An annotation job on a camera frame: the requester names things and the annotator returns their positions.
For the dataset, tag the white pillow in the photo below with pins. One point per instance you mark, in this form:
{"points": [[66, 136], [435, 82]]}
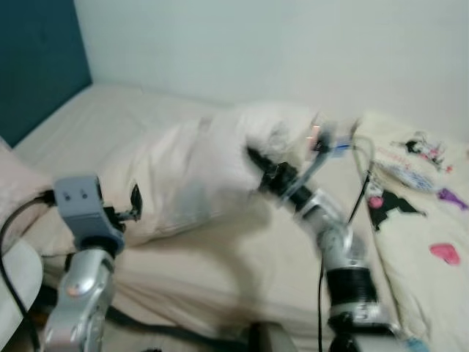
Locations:
{"points": [[198, 169]]}

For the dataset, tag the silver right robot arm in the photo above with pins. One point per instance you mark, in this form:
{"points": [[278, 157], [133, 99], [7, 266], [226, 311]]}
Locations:
{"points": [[341, 249]]}

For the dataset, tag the pale pink pillow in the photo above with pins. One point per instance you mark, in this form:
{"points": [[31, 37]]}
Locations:
{"points": [[18, 183]]}

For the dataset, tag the bed with beige sheet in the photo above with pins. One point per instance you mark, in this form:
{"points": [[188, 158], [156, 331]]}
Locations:
{"points": [[242, 264]]}

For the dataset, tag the white rounded robot shell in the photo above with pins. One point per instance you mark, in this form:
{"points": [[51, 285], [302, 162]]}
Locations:
{"points": [[15, 282]]}

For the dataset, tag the cream cartoon print quilt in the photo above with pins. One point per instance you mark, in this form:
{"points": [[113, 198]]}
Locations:
{"points": [[418, 220]]}

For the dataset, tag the dark teal headboard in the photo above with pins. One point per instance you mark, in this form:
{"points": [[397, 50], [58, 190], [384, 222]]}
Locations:
{"points": [[37, 66]]}

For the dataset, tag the small blue object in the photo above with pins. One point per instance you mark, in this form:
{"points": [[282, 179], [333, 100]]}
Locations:
{"points": [[418, 345]]}

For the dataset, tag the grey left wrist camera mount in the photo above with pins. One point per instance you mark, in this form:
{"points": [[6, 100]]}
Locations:
{"points": [[80, 209]]}

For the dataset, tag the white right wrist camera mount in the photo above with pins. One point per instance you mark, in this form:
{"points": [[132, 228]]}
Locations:
{"points": [[322, 147]]}

